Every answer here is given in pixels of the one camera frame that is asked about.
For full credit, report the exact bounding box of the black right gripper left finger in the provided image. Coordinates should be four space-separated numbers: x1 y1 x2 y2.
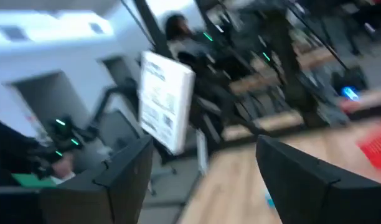
39 136 154 224

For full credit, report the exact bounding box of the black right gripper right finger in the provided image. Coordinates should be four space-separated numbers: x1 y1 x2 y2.
255 135 381 224

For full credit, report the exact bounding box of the teal round container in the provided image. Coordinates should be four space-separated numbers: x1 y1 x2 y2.
264 190 276 209

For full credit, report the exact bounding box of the red plastic mesh basket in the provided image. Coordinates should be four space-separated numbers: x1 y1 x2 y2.
355 123 381 182

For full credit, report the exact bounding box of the white printed sign board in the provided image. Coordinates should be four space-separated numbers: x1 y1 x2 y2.
138 50 197 156

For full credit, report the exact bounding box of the person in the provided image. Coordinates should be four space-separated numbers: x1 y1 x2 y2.
163 12 216 66

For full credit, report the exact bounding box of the black frame post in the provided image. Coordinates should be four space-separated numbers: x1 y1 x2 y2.
265 9 308 127

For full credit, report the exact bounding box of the black diagonal frame strut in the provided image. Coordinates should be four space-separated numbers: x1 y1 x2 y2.
133 0 174 60

